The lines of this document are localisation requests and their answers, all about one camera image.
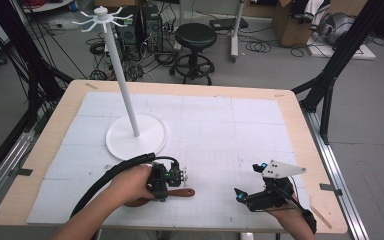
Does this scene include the grey round appliance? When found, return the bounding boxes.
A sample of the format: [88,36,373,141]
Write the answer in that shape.
[315,12,357,46]

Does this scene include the black round stool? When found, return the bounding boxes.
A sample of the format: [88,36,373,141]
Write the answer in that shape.
[168,22,219,86]

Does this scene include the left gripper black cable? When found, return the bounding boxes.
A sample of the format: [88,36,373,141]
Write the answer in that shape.
[69,152,181,220]

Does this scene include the black computer tower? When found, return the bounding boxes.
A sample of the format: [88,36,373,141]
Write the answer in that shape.
[142,4,165,53]
[114,14,144,51]

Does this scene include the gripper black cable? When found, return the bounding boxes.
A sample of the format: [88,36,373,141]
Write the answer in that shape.
[286,176,318,235]
[69,152,181,220]

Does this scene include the white hook rack stand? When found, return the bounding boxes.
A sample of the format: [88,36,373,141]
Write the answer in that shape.
[72,5,169,162]

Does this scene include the grey tape piece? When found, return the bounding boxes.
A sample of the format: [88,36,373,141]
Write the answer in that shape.
[319,182,344,197]
[7,168,34,178]

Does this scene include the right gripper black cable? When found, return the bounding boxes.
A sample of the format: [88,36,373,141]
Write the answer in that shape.
[286,176,318,235]

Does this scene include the white flat board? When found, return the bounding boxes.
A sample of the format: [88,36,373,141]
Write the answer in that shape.
[305,32,377,61]

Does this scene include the white stand post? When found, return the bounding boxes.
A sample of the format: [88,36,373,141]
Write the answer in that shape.
[229,0,246,64]

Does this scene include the brown cardboard box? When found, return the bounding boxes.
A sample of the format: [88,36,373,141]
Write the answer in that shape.
[272,0,318,48]

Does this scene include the person's right hand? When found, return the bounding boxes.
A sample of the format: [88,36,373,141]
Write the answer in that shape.
[267,199,307,225]

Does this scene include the black metal frame strut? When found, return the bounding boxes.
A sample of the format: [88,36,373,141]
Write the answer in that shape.
[291,0,384,145]
[0,0,75,134]

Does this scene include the aluminium rail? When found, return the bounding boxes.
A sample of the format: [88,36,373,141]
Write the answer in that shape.
[300,108,370,240]
[0,129,37,219]

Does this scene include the white round table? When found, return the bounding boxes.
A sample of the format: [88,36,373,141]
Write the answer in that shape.
[19,0,77,14]

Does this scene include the tangle of black cables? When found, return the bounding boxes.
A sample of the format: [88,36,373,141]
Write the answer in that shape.
[85,33,183,82]

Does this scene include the white grid mat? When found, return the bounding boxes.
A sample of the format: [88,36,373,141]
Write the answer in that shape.
[26,91,318,232]

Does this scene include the black and white cloth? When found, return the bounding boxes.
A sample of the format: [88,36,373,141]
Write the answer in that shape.
[289,0,332,25]

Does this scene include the black flat device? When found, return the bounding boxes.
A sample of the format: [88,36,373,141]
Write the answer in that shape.
[209,17,250,32]

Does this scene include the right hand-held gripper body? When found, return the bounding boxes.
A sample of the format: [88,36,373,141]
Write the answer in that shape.
[246,159,308,213]

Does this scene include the brown wooden spoon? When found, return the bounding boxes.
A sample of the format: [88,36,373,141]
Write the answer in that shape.
[123,187,196,208]

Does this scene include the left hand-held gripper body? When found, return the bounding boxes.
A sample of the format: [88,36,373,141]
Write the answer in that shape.
[146,159,189,198]

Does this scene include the black coiled floor cable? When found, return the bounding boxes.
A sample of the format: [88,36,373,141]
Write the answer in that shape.
[239,33,306,58]

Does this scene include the person's left hand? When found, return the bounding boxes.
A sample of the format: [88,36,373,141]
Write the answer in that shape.
[107,163,157,208]

